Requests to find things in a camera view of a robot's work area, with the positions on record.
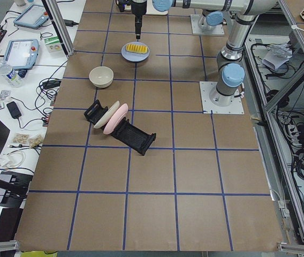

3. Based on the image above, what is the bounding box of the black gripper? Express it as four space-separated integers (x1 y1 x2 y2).
116 0 147 40

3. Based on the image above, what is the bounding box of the yellow sliced bread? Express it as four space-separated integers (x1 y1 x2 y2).
125 43 149 54

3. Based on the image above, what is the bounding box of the blue plate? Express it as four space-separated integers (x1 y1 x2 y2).
121 42 150 63

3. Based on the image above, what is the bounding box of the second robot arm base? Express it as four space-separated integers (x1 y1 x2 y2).
197 9 224 32

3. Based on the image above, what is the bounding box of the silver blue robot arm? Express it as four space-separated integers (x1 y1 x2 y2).
152 0 277 63

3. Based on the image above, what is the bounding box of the cream plate in rack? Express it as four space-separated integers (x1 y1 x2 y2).
94 101 120 129

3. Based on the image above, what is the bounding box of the pink plate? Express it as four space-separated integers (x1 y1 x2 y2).
103 103 128 135

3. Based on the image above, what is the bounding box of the white rectangular tray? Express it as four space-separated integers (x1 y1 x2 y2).
146 6 168 16

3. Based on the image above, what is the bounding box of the cream ceramic bowl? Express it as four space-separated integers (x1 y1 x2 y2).
89 66 114 88

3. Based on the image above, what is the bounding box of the green white carton box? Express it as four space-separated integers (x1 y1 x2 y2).
44 36 62 53

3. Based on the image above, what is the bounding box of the upper blue teach pendant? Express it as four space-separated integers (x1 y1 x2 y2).
13 4 49 29

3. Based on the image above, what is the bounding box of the blue teach pendant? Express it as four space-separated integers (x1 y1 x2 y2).
13 4 49 29
4 39 40 70

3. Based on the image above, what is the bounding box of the black dish rack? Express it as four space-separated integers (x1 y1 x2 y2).
84 100 156 156

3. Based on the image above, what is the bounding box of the lower blue teach pendant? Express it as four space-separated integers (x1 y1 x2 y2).
4 39 40 70

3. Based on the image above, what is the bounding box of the clear water bottle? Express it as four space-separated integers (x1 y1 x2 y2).
0 58 22 88

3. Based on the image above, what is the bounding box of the black phone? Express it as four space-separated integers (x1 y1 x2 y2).
6 101 22 119

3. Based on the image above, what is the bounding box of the aluminium frame post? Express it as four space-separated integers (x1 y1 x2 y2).
41 0 74 56

